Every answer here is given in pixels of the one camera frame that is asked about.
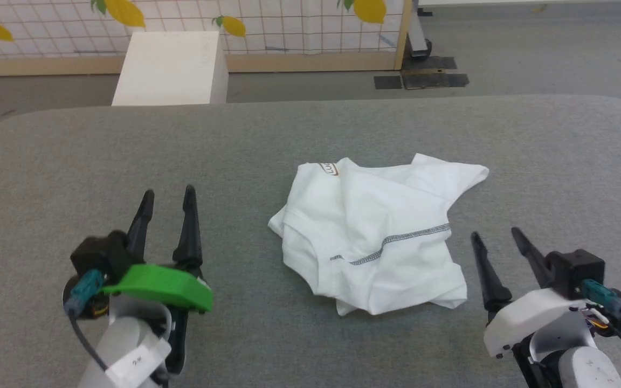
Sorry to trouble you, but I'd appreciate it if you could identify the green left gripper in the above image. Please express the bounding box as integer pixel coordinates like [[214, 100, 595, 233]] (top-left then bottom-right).
[[100, 184, 214, 375]]

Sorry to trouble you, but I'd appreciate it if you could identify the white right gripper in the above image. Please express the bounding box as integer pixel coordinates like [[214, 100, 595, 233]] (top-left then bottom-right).
[[471, 227, 594, 359]]

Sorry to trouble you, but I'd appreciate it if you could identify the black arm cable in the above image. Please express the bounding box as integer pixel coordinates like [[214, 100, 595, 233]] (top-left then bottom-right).
[[580, 279, 621, 383], [64, 269, 112, 378]]

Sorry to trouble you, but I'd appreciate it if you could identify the white long-sleeve garment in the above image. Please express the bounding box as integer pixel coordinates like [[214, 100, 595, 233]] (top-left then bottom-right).
[[267, 153, 490, 316]]

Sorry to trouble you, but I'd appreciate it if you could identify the wide black floor mat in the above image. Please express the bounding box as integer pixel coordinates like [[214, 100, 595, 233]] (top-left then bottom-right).
[[402, 72, 470, 90]]

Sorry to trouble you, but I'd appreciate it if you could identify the white paper label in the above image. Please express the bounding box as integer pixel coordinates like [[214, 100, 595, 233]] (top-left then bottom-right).
[[107, 337, 172, 386]]

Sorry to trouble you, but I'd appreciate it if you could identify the grey metal cart leg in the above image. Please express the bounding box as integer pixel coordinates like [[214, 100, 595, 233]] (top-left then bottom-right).
[[406, 0, 433, 59]]

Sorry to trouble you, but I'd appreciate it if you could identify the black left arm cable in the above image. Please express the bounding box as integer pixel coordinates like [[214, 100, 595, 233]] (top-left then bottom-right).
[[64, 269, 112, 378]]

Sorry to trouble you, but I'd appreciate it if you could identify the white rectangular pedestal box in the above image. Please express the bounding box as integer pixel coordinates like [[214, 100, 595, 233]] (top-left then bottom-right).
[[112, 31, 229, 106]]

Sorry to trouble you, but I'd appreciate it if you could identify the lemon print partition wooden frame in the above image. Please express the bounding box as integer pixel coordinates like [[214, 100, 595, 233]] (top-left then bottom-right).
[[0, 0, 415, 77]]

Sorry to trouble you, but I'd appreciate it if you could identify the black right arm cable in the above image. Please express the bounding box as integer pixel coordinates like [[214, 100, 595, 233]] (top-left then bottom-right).
[[580, 279, 621, 383]]

